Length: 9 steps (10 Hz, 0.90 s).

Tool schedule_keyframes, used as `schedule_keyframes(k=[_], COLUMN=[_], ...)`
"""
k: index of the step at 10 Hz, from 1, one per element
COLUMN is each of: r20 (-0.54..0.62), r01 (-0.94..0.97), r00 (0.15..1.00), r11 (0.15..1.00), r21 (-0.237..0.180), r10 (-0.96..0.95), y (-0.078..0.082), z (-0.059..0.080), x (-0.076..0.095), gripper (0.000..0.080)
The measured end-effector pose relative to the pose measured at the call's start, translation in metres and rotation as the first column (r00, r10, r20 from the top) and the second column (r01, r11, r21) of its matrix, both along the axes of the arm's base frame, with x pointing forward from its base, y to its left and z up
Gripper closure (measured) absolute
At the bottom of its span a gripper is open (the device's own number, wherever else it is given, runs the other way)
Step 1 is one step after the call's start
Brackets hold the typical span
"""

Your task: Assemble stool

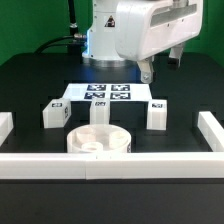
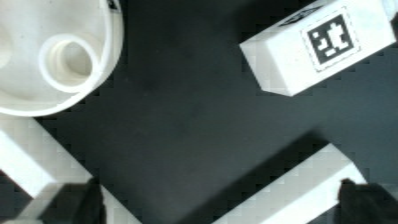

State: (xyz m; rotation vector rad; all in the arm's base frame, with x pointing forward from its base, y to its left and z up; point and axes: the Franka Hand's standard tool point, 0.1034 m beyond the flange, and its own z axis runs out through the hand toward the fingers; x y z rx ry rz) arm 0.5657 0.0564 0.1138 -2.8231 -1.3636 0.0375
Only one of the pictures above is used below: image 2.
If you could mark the white front barrier rail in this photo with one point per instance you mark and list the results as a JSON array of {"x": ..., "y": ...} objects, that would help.
[{"x": 42, "y": 168}]

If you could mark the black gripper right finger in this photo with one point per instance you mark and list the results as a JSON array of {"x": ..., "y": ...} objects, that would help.
[{"x": 366, "y": 204}]

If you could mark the white stool leg with tag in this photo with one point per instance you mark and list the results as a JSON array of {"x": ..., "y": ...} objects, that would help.
[{"x": 328, "y": 35}]

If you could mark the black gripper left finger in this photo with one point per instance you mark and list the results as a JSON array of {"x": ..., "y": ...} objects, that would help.
[{"x": 76, "y": 206}]

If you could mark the white round stool seat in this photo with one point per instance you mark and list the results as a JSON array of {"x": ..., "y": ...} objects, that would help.
[{"x": 60, "y": 43}]

